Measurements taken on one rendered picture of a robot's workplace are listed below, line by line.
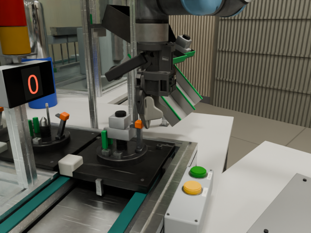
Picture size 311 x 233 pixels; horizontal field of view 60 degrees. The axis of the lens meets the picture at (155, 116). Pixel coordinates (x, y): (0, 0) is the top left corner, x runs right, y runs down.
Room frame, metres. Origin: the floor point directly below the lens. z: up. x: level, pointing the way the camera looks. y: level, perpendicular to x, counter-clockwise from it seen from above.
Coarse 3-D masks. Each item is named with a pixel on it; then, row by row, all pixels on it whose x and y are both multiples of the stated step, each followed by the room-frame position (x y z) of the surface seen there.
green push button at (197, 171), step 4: (192, 168) 0.59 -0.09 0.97; (196, 168) 0.59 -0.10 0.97; (200, 168) 0.59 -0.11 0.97; (204, 168) 0.59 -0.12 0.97; (192, 172) 0.57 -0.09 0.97; (196, 172) 0.57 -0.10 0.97; (200, 172) 0.57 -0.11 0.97; (204, 172) 0.57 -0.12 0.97; (196, 176) 0.57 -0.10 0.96; (200, 176) 0.56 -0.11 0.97; (204, 176) 0.57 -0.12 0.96
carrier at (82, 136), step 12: (48, 108) 0.81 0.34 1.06; (36, 120) 0.78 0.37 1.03; (48, 120) 0.81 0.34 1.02; (36, 132) 0.77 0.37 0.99; (48, 132) 0.74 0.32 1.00; (72, 132) 0.83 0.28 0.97; (84, 132) 0.83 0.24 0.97; (96, 132) 0.83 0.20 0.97; (36, 144) 0.69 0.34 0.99; (48, 144) 0.69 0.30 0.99; (60, 144) 0.71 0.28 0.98; (72, 144) 0.73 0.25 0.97; (84, 144) 0.74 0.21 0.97; (36, 156) 0.66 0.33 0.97; (48, 156) 0.66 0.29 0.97; (60, 156) 0.66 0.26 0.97; (48, 168) 0.61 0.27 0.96
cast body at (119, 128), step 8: (120, 112) 0.66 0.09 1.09; (112, 120) 0.65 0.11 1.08; (120, 120) 0.64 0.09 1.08; (128, 120) 0.67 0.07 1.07; (104, 128) 0.68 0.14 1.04; (112, 128) 0.65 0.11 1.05; (120, 128) 0.65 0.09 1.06; (128, 128) 0.65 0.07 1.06; (112, 136) 0.65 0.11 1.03; (120, 136) 0.65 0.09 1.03; (128, 136) 0.64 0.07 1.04
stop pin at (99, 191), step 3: (96, 180) 0.55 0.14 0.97; (99, 180) 0.55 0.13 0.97; (102, 180) 0.55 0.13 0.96; (96, 183) 0.55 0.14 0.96; (99, 183) 0.54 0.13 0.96; (102, 183) 0.55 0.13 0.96; (96, 186) 0.55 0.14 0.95; (99, 186) 0.54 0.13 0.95; (102, 186) 0.55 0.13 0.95; (96, 189) 0.55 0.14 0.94; (99, 189) 0.54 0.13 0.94; (102, 189) 0.55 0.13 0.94; (96, 192) 0.55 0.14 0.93; (99, 192) 0.54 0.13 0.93; (102, 192) 0.55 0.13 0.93
